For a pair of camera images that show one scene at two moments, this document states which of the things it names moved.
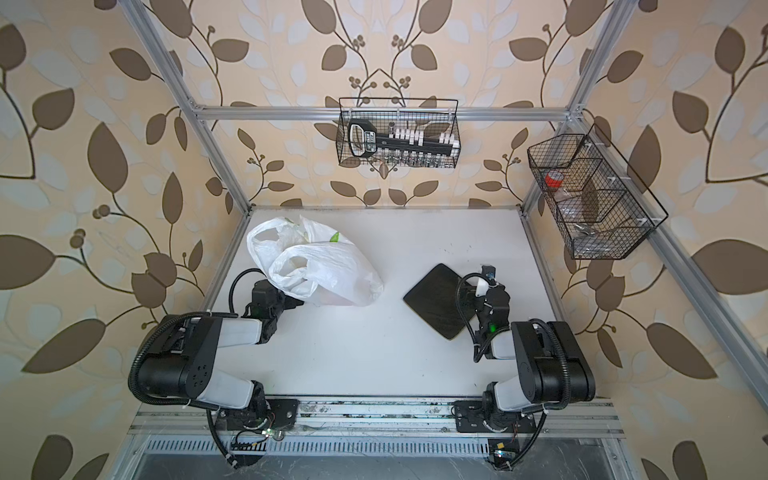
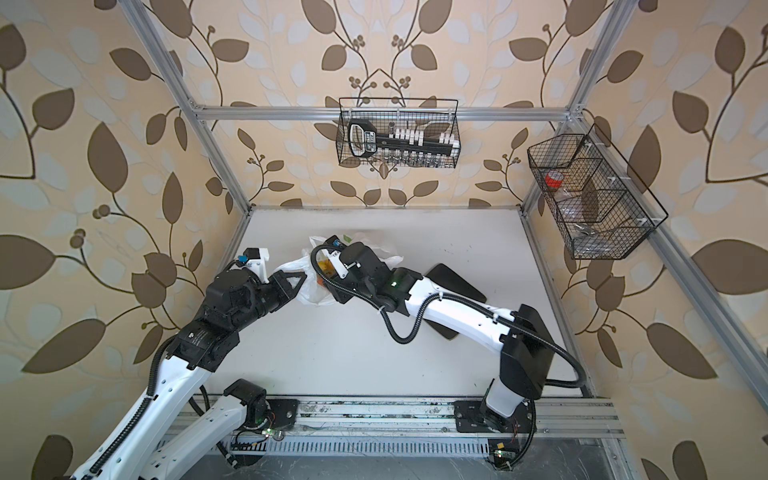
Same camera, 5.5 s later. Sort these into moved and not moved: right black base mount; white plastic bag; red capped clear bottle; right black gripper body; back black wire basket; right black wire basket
Moved: right black gripper body; white plastic bag
Not moved: red capped clear bottle; back black wire basket; right black base mount; right black wire basket
